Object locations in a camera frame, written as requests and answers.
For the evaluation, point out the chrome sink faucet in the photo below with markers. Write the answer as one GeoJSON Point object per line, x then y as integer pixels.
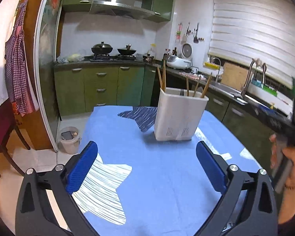
{"type": "Point", "coordinates": [251, 75]}

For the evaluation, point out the gas stove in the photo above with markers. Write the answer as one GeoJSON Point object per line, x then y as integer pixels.
{"type": "Point", "coordinates": [107, 57]}

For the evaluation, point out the blue star-pattern tablecloth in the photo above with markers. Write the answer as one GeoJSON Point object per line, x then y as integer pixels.
{"type": "Point", "coordinates": [140, 186]}

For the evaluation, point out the steel range hood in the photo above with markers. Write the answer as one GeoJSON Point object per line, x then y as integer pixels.
{"type": "Point", "coordinates": [120, 8]}

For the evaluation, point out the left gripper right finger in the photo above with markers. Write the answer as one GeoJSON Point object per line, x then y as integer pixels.
{"type": "Point", "coordinates": [247, 204]}

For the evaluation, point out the green lower kitchen cabinets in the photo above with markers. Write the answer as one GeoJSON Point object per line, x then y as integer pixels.
{"type": "Point", "coordinates": [83, 85]}

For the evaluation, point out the black wok right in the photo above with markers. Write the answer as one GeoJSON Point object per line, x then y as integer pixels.
{"type": "Point", "coordinates": [126, 51]}

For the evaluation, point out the black wok with lid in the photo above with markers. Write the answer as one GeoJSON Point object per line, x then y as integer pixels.
{"type": "Point", "coordinates": [102, 49]}

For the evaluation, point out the dark wooden chair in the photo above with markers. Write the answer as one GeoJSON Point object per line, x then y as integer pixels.
{"type": "Point", "coordinates": [7, 125]}

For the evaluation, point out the white plastic utensil holder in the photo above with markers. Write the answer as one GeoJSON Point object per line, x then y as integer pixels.
{"type": "Point", "coordinates": [178, 116]}

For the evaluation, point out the white trash bin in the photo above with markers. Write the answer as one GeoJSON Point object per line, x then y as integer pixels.
{"type": "Point", "coordinates": [70, 139]}

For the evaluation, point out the person's right hand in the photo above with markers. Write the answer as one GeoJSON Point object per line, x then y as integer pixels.
{"type": "Point", "coordinates": [287, 210]}

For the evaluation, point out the white rice cooker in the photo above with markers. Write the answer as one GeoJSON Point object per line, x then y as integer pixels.
{"type": "Point", "coordinates": [184, 61]}

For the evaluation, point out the white window blind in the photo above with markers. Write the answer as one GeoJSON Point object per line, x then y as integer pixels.
{"type": "Point", "coordinates": [244, 30]}

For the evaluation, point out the red checkered apron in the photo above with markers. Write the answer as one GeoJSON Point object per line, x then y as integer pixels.
{"type": "Point", "coordinates": [18, 84]}

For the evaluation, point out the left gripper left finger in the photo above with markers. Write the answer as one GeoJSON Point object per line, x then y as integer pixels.
{"type": "Point", "coordinates": [34, 214]}

